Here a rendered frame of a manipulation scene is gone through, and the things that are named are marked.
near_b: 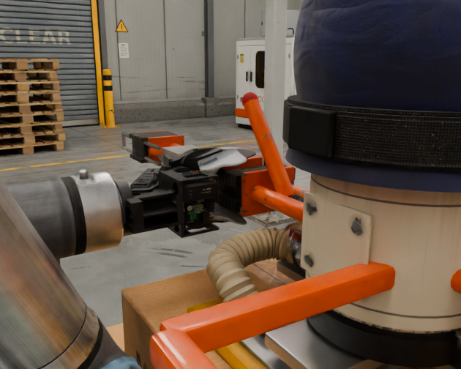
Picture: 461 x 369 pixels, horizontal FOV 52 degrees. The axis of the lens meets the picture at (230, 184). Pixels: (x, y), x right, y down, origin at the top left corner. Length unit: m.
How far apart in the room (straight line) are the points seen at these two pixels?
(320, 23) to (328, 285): 0.20
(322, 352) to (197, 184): 0.25
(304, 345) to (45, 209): 0.29
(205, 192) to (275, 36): 3.14
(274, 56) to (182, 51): 7.52
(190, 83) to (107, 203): 10.68
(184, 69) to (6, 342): 10.78
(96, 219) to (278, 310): 0.26
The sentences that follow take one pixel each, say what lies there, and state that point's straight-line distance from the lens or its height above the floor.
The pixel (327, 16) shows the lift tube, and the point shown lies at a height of 1.27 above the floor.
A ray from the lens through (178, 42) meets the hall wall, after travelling 11.05.
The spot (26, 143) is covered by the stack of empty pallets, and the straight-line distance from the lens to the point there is 7.21.
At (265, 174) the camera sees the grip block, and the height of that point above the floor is 1.10.
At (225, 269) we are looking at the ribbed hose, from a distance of 0.54.
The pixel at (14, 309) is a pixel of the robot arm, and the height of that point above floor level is 1.07.
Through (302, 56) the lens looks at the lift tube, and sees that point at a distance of 0.40.
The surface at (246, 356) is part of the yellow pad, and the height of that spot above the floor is 0.97.
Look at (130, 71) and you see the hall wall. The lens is 10.50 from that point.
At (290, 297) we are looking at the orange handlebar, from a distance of 0.34.
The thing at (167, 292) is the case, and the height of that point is 0.95.
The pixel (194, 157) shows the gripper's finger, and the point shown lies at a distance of 0.62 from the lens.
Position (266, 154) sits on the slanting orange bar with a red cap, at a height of 1.13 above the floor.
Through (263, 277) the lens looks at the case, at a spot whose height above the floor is 0.95.
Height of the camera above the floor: 1.24
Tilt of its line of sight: 14 degrees down
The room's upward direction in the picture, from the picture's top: straight up
